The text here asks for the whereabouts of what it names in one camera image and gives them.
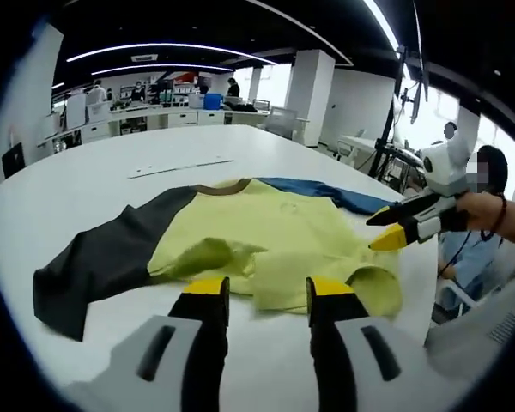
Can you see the yellow colour-block garment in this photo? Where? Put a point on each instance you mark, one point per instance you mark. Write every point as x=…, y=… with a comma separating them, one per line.
x=283, y=223

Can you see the long white counter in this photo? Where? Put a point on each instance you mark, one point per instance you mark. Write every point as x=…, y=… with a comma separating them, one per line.
x=182, y=118

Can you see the white table slot plate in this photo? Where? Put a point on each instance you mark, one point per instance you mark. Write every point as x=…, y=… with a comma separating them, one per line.
x=176, y=168

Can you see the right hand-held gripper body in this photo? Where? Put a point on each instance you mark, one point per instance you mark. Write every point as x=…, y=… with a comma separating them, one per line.
x=444, y=171

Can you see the ceiling air vent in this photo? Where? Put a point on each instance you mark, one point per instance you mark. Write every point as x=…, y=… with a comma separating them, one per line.
x=144, y=57

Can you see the blue plastic bin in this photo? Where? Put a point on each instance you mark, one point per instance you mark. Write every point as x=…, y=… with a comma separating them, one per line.
x=213, y=101

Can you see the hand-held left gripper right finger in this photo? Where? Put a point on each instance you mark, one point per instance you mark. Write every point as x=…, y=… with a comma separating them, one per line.
x=332, y=343

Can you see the ceiling light strip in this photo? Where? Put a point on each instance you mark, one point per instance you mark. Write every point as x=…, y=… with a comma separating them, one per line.
x=167, y=66
x=171, y=45
x=382, y=23

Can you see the grey mesh office chair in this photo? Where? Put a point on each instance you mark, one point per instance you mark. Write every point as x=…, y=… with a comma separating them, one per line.
x=283, y=122

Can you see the black camera stand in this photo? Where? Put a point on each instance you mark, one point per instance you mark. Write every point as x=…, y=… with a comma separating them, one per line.
x=417, y=107

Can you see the person's right hand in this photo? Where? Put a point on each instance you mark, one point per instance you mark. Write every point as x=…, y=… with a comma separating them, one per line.
x=478, y=210

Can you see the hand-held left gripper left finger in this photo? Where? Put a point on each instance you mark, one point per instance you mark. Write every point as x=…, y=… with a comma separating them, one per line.
x=201, y=343

